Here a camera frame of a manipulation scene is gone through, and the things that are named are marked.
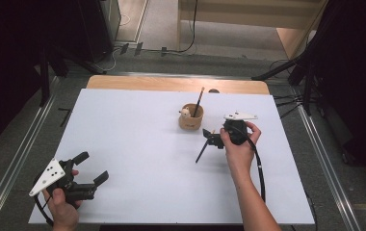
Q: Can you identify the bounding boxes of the black bent floor bracket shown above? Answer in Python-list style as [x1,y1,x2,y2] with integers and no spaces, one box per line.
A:
[57,107,73,128]

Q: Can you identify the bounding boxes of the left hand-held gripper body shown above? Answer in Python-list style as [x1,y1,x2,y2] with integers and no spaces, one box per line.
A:
[28,157,97,206]

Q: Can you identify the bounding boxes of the light wooden desk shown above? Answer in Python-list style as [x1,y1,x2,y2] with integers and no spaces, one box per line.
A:
[176,0,328,61]

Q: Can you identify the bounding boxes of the dark cabinet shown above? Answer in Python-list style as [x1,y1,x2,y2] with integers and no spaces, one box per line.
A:
[74,0,122,64]

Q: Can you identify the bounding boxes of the dark blue pencil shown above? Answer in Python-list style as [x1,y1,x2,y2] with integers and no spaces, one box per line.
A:
[195,129,217,165]

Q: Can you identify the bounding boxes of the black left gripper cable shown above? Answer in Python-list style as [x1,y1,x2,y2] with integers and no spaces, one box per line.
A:
[33,172,56,227]

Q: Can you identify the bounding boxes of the wooden table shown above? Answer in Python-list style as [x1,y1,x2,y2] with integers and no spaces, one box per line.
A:
[86,74,271,95]

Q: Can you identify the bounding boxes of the black curtain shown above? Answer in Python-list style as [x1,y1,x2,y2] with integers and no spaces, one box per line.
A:
[312,0,366,182]
[0,0,86,157]

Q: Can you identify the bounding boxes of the white table board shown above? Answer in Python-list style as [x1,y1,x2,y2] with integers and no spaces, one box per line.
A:
[28,88,316,225]

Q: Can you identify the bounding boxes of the black metal stand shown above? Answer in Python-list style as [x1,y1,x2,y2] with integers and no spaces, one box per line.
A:
[39,47,99,108]
[250,38,324,117]

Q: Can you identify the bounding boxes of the small white plush toy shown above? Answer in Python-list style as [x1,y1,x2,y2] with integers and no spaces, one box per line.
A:
[179,106,193,119]

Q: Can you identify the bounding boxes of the black hanging cable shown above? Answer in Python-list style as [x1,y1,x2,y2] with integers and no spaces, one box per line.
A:
[161,0,199,55]

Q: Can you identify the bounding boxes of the black floor cables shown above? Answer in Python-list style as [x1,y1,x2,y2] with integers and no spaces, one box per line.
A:
[268,58,304,120]

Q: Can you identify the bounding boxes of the person's left hand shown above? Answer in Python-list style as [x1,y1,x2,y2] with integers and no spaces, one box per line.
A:
[41,168,83,231]

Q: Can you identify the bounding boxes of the tan fabric pen holder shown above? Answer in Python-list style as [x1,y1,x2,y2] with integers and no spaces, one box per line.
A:
[178,102,205,131]

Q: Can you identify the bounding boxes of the person's right hand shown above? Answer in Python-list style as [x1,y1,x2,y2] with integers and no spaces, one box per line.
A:
[219,120,263,181]

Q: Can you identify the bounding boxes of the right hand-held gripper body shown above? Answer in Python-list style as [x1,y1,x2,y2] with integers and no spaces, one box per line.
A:
[214,111,259,146]

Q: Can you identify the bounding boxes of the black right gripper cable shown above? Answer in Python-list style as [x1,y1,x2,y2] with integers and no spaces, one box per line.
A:
[231,125,267,204]

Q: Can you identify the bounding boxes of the dark-handled brush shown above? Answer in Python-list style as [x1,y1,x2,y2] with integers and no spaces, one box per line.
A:
[192,86,206,118]

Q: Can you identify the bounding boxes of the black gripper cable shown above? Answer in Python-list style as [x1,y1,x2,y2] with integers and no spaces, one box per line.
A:
[33,172,56,227]
[231,125,267,204]

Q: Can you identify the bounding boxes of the metal floor rail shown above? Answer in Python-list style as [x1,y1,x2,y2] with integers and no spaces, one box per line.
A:
[0,76,61,231]
[295,88,362,231]

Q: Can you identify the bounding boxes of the white floor cable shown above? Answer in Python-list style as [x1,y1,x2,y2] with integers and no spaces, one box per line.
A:
[94,13,131,73]

